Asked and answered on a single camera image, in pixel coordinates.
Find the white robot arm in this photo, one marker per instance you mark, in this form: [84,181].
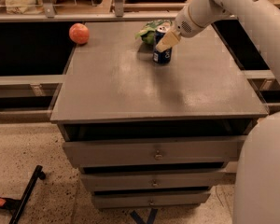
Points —
[257,186]

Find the bottom grey drawer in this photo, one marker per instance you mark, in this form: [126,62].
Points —
[150,199]

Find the blue pepsi can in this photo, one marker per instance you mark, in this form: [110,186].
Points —
[161,53]

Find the grey drawer cabinet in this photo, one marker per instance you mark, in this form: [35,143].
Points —
[113,90]

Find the green chip bag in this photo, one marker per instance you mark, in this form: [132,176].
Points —
[148,31]

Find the grey drawer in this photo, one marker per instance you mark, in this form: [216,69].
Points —
[139,152]
[150,199]
[152,180]

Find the red apple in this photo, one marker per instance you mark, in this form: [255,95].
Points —
[79,33]

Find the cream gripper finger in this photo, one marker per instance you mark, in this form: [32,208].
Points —
[170,39]

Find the top grey drawer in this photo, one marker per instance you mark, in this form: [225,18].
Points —
[139,152]

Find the middle grey drawer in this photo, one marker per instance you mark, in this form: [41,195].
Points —
[152,180]

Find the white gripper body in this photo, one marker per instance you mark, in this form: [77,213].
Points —
[183,24]

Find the grey metal railing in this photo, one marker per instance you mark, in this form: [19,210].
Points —
[84,11]

